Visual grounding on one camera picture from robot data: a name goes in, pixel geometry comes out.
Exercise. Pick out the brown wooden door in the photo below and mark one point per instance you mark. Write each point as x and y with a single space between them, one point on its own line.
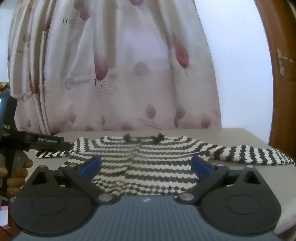
278 18

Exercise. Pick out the black white striped knit sweater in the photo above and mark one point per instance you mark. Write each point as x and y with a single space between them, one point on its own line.
158 165

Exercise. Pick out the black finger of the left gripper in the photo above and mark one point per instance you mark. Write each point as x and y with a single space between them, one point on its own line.
39 141

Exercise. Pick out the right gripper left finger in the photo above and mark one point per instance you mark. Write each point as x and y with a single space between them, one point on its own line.
59 202

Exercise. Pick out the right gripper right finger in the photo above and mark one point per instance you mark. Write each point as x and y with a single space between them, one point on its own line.
233 201

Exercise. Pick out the person's left hand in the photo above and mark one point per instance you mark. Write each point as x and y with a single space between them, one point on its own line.
16 180

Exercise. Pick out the pink leaf print curtain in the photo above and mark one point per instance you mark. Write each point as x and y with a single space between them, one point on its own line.
111 66

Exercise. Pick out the brass door handle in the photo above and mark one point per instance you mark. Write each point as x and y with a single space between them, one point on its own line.
285 64

